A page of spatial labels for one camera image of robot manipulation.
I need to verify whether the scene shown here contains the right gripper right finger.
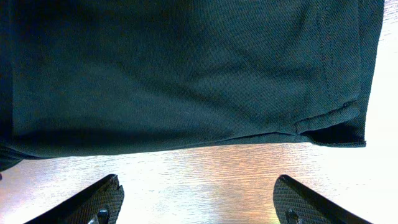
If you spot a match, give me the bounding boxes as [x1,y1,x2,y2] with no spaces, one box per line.
[273,175,371,224]

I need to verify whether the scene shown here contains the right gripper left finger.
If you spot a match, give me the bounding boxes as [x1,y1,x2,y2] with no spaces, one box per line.
[27,174,124,224]

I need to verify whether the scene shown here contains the black polo shirt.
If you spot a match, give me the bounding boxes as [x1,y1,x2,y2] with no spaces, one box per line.
[1,0,384,170]

